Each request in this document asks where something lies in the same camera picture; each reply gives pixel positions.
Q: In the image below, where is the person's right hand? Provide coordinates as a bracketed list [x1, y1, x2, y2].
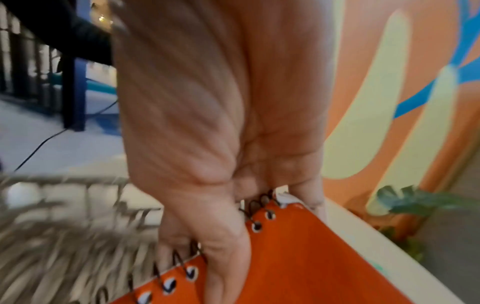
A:
[109, 0, 337, 304]

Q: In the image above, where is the orange spiral notebook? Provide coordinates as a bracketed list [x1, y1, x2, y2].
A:
[125, 190, 415, 304]

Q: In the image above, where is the blue furniture leg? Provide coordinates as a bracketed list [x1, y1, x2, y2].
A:
[61, 56, 89, 132]

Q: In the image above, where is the black metal grid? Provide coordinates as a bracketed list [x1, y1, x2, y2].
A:
[0, 6, 63, 115]

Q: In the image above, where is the woven wicker basket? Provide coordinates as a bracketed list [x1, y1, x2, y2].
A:
[0, 173, 168, 304]

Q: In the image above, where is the green leafy plant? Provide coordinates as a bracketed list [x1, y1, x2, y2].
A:
[348, 184, 480, 263]

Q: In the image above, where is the white panel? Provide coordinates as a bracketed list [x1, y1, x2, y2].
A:
[324, 197, 468, 304]

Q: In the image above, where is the black cable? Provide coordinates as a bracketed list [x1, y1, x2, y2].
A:
[13, 99, 120, 173]

